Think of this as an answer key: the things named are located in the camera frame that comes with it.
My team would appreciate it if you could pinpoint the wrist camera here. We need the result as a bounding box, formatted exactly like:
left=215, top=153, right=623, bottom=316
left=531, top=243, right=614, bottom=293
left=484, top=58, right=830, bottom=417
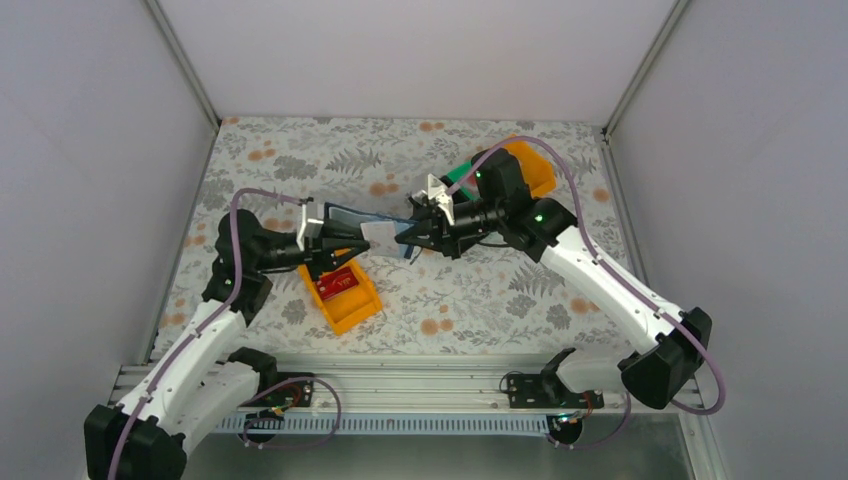
left=296, top=200, right=325, bottom=251
left=421, top=174, right=456, bottom=226

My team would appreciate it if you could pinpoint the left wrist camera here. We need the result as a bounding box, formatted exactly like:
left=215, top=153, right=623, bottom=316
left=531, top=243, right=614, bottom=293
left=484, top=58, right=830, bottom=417
left=296, top=200, right=325, bottom=251

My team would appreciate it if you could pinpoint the orange bin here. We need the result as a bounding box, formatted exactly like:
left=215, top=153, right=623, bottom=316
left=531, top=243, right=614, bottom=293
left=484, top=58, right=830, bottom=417
left=502, top=141, right=557, bottom=199
left=297, top=259, right=383, bottom=336

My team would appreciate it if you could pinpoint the blue card holder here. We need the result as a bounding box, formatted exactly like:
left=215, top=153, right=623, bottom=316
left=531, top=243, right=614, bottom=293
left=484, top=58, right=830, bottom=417
left=325, top=203, right=415, bottom=259

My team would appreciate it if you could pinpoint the far orange bin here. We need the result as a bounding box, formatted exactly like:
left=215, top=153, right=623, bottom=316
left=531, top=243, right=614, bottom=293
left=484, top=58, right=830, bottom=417
left=502, top=141, right=557, bottom=199

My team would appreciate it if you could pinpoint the aluminium rail frame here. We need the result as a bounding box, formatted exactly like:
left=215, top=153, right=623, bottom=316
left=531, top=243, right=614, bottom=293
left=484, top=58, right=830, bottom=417
left=105, top=354, right=705, bottom=415

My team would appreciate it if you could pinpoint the red VIP card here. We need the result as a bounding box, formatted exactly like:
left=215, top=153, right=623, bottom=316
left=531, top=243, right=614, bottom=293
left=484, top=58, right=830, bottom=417
left=314, top=267, right=359, bottom=301

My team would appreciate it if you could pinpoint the green bin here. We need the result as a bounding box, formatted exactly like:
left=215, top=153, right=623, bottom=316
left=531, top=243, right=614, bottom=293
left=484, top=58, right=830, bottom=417
left=440, top=162, right=479, bottom=203

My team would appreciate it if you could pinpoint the near orange bin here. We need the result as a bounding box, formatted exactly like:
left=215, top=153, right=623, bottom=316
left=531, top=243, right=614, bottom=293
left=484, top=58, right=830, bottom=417
left=297, top=259, right=383, bottom=336

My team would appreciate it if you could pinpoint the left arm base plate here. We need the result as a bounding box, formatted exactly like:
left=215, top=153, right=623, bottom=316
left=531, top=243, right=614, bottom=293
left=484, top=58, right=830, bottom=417
left=240, top=372, right=315, bottom=408

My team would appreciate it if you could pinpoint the floral table mat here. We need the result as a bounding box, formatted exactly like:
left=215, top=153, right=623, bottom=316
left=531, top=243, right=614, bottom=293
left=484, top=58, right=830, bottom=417
left=153, top=116, right=630, bottom=357

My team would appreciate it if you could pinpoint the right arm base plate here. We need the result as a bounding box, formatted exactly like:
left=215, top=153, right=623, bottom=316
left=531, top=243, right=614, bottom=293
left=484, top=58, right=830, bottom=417
left=498, top=371, right=605, bottom=409

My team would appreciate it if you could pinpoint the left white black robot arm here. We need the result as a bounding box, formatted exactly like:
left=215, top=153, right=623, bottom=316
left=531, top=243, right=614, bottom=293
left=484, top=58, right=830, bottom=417
left=84, top=209, right=369, bottom=479

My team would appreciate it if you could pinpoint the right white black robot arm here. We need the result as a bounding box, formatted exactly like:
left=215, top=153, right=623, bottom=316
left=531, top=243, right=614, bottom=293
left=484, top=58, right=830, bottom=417
left=396, top=148, right=712, bottom=410

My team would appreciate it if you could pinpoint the white credit card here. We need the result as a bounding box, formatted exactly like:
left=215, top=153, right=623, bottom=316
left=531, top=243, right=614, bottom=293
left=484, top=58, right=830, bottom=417
left=360, top=221, right=408, bottom=258

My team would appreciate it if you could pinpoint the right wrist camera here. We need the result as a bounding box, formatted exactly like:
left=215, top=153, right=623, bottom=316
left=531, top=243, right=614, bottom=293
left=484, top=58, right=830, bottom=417
left=421, top=174, right=456, bottom=226

